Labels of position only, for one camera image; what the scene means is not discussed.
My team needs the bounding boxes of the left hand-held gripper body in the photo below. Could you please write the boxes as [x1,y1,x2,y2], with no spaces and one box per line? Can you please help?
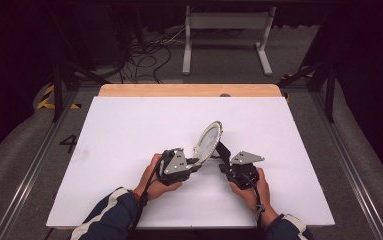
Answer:
[158,148,191,187]

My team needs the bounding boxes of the oval mirror with black stand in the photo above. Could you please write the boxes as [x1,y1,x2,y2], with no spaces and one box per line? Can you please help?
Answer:
[192,120,233,166]

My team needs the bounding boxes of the black floor cables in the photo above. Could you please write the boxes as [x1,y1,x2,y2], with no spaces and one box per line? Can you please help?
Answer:
[118,28,174,85]

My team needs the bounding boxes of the hand-held gripper cable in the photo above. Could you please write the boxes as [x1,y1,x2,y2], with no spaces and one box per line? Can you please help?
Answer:
[125,150,167,240]
[241,172,267,232]

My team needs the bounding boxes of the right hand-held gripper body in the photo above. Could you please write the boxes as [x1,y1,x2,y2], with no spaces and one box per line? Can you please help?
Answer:
[226,150,266,191]

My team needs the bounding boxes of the black metal stand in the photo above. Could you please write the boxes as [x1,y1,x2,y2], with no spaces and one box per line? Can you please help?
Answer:
[276,60,337,124]
[49,59,111,124]

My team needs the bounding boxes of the aluminium floor rail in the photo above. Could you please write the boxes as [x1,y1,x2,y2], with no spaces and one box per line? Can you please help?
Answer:
[311,89,383,240]
[0,89,81,240]

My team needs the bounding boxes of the right hand-held gripper cable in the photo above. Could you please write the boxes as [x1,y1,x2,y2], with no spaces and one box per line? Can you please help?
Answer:
[241,172,267,232]

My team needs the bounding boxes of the person's right hand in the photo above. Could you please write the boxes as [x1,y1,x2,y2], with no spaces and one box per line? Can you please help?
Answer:
[229,167,279,228]

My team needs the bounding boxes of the person's left hand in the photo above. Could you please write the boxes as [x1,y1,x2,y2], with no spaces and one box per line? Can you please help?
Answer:
[133,152,183,202]

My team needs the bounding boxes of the white table board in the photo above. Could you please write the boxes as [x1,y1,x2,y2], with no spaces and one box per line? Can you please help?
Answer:
[46,96,336,230]

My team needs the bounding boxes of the left hand-held gripper cable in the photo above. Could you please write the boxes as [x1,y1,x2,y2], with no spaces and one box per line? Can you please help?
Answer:
[125,150,167,240]

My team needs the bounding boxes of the yellow black floor tape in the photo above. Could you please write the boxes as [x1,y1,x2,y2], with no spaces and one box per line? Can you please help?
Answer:
[279,70,314,82]

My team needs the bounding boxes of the white metal stand frame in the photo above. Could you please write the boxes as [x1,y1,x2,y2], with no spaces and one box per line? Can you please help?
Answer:
[181,4,278,77]

